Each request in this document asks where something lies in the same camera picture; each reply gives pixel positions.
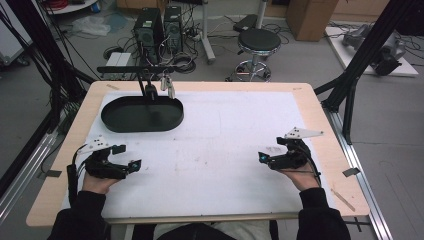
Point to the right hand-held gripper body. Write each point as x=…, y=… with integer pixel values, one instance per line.
x=293, y=160

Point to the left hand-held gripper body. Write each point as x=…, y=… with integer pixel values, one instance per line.
x=100, y=166

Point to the black key rack with tray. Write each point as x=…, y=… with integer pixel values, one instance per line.
x=133, y=116

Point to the black car key fob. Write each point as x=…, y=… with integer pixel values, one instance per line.
x=151, y=92

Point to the person's left hand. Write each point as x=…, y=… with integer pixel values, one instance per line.
x=98, y=185

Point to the person's right hand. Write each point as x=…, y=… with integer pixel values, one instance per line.
x=305, y=180

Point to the black tape piece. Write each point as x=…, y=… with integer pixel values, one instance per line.
x=351, y=172
x=53, y=173

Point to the white table mat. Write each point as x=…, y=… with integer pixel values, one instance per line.
x=206, y=160

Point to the thin wooden stick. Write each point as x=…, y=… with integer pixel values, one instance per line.
x=343, y=200

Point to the white box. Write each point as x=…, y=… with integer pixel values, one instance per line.
x=118, y=61

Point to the person's lap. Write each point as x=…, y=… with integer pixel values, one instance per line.
x=206, y=231

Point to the black round stool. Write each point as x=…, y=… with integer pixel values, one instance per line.
x=259, y=41

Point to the white floor board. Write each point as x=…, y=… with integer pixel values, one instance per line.
x=343, y=53

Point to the large black computer tower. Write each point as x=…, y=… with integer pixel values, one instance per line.
x=148, y=33

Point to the black flat case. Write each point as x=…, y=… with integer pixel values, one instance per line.
x=245, y=23

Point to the brown cardboard box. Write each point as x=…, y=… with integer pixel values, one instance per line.
x=310, y=18

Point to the clear plastic bag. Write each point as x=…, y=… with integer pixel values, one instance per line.
x=90, y=26

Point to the white stand leg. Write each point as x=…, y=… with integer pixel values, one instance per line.
x=207, y=36

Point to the small black computer tower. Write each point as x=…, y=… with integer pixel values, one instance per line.
x=172, y=28

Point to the grey device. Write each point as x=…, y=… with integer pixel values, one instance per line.
x=386, y=50

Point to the aluminium rail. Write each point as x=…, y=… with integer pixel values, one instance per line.
x=363, y=186
x=26, y=170

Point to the black metal frame post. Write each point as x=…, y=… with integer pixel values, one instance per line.
x=363, y=53
x=43, y=56

